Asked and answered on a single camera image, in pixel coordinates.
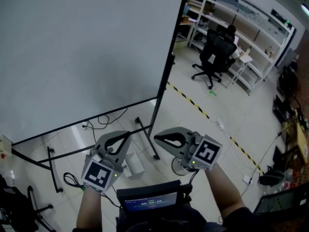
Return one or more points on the person's right forearm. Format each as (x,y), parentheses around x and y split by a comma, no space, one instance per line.
(224,192)

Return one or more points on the person's dark shirt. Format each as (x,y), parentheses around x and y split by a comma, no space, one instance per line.
(241,221)

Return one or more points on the yellow-black hazard floor tape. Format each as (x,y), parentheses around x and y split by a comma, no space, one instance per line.
(193,103)

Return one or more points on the chest-mounted screen unit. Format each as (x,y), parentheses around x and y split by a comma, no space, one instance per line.
(149,200)

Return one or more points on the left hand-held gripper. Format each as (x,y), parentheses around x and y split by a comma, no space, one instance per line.
(96,175)

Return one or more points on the black backpack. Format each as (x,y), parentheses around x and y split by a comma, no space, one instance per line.
(270,176)

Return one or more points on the small white folding table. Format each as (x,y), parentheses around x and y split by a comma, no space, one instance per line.
(241,62)

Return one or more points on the pile of clear plastic bottles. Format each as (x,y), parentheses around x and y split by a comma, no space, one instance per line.
(289,180)

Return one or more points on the white box with red button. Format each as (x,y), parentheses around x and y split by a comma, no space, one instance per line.
(4,146)

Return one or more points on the black equipment rack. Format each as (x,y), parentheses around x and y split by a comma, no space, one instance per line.
(286,81)

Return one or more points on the white power strip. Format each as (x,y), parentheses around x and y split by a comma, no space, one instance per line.
(84,126)
(220,124)
(247,179)

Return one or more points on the steel trash bin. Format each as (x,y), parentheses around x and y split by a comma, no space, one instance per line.
(178,168)

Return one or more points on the small green floor tape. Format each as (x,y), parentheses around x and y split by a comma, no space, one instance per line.
(212,93)

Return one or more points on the person's left forearm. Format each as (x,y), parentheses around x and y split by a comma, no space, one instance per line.
(89,209)

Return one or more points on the black mesh office chair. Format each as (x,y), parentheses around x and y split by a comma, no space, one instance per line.
(214,52)

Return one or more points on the yellow wooden table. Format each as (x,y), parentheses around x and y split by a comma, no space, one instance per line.
(303,139)

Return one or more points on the black glass-front cabinet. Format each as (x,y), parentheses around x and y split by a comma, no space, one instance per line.
(282,199)

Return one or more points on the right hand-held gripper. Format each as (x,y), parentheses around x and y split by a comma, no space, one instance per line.
(205,153)

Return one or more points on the tall black cabinet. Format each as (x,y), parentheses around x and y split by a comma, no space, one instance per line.
(287,58)

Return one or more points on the white metal shelving unit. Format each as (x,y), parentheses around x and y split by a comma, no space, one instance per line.
(253,25)

